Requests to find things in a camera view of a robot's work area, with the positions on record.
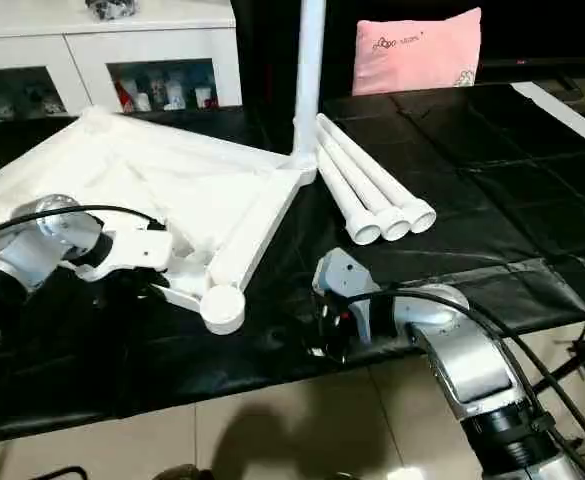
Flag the dark low tv bench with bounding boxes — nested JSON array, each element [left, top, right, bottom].
[[480, 56, 585, 85]]

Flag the dark ornament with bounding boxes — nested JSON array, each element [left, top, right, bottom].
[[87, 0, 138, 21]]

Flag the white plastic table leg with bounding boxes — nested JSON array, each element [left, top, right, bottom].
[[317, 150, 383, 247], [318, 112, 438, 234], [318, 128, 412, 242], [290, 0, 327, 171]]

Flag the black tripod stand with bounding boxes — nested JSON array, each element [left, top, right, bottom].
[[544, 328, 585, 393]]

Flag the white plastic table top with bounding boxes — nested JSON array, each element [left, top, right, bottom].
[[0, 105, 319, 336]]

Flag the white cabinet with glass doors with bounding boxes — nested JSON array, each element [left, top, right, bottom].
[[0, 0, 243, 123]]

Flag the pink pillow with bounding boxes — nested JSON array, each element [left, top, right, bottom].
[[352, 8, 483, 97]]

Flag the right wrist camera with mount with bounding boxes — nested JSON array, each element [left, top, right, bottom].
[[312, 250, 383, 346]]

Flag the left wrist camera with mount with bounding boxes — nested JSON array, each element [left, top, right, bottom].
[[72, 226, 175, 285]]

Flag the black furniture with yellow label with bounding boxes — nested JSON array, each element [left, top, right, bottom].
[[234, 0, 585, 99]]

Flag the dark robot foot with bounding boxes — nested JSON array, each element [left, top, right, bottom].
[[152, 463, 215, 480]]

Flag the black work mat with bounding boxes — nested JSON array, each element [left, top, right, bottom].
[[0, 80, 585, 446]]

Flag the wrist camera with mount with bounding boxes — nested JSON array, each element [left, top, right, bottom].
[[312, 250, 383, 346], [72, 226, 175, 285]]

